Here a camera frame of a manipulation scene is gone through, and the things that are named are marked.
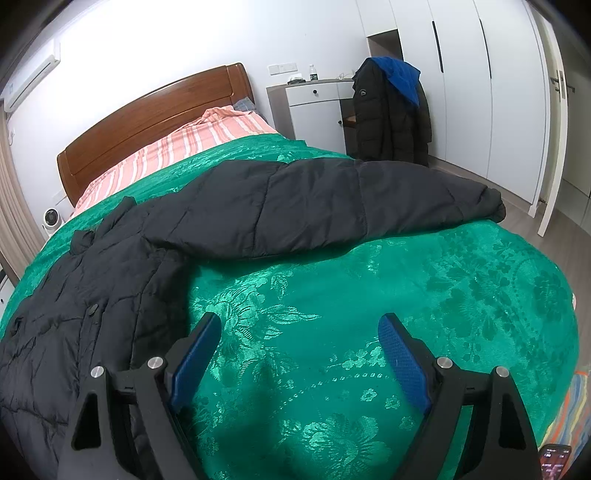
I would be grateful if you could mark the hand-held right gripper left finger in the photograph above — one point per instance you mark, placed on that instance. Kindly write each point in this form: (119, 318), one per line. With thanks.
(194, 362)

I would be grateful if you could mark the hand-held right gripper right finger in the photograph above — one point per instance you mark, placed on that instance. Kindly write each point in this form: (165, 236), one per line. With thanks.
(405, 362)

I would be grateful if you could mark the black puffer jacket with zipper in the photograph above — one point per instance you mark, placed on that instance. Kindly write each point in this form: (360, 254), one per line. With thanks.
(277, 207)

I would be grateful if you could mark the green floral bedspread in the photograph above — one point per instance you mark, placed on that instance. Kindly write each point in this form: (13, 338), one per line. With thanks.
(323, 318)

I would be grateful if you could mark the colourful striped cloth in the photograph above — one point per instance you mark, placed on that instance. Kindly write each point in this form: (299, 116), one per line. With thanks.
(577, 415)

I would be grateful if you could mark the smartphone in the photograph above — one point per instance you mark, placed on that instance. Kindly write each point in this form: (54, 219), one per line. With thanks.
(555, 464)

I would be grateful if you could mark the pink checkered pillow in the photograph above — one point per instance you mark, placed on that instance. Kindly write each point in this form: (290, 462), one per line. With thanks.
(184, 143)

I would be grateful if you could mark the beige curtain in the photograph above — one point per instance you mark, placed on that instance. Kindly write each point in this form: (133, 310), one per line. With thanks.
(11, 198)

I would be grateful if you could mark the wooden headboard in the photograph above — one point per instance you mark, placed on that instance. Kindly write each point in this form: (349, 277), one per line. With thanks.
(138, 122)

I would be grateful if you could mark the white door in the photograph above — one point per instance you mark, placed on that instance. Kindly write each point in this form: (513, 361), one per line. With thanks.
(554, 152)

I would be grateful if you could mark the white nightstand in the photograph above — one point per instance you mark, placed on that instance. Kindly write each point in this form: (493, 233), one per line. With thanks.
(314, 120)

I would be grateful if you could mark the grey-blue pillow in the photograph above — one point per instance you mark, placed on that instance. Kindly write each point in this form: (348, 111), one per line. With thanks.
(244, 104)

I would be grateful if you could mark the white wardrobe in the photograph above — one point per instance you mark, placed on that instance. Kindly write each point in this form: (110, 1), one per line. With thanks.
(485, 92)

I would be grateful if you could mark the blue hooded garment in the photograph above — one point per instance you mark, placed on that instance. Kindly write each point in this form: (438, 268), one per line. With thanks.
(401, 76)

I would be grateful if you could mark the clear plastic bottle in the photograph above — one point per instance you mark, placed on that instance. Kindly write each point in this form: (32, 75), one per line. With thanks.
(313, 74)

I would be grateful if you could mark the white air conditioner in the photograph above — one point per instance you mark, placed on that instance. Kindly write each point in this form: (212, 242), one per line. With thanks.
(27, 78)

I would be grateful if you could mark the white wall switch panel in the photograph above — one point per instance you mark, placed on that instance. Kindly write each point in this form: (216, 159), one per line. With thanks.
(280, 69)

